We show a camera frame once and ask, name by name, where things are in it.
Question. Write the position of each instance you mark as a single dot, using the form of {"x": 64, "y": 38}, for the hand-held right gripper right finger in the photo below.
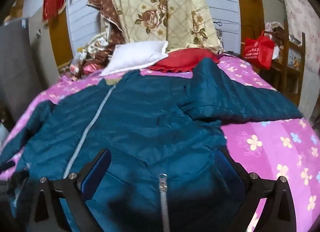
{"x": 228, "y": 172}

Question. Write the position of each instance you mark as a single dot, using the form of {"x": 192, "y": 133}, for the grey cabinet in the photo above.
{"x": 17, "y": 72}

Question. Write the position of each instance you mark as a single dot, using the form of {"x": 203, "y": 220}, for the white pillow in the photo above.
{"x": 136, "y": 56}

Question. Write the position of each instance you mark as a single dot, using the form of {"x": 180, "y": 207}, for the red shopping bag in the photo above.
{"x": 260, "y": 49}

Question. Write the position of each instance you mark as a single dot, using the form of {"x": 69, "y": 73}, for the brown floral bedding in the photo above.
{"x": 107, "y": 34}

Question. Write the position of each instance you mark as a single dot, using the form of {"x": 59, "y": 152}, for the red cloth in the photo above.
{"x": 182, "y": 59}

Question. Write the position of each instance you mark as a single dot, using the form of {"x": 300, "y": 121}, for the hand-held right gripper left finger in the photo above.
{"x": 96, "y": 172}

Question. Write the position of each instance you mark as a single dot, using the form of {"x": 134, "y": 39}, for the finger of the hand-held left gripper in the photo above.
{"x": 15, "y": 179}

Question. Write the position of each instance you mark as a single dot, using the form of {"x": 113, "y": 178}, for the wooden door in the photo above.
{"x": 60, "y": 39}
{"x": 250, "y": 10}

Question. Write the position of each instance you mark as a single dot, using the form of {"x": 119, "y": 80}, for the pink floral bedsheet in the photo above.
{"x": 270, "y": 147}

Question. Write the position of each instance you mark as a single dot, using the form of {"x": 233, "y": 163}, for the red plastic packet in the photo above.
{"x": 90, "y": 69}

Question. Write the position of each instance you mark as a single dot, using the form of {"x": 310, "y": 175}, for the cream rose-print quilt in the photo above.
{"x": 160, "y": 10}

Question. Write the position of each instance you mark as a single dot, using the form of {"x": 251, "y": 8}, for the pink floral curtain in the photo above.
{"x": 303, "y": 34}

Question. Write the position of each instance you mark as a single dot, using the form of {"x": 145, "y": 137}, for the teal down jacket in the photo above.
{"x": 150, "y": 117}

